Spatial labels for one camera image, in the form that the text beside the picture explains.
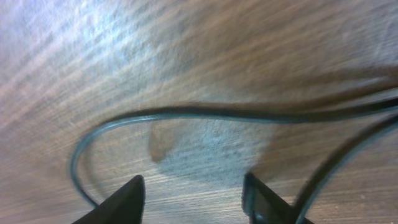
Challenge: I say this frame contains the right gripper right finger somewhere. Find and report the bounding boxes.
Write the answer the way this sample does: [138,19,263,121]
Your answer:
[242,172,314,224]

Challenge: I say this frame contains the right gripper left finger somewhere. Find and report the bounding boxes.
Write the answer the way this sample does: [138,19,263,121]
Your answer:
[73,175,146,224]

